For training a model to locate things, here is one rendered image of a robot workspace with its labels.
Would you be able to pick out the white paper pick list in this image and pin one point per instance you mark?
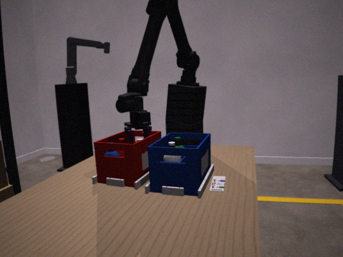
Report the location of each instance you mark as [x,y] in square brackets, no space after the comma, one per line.
[218,183]

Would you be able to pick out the blue bottle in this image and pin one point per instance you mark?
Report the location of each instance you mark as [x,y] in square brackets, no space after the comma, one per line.
[112,153]

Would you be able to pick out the blue plastic crate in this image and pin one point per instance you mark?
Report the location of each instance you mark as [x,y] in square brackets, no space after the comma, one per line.
[189,172]

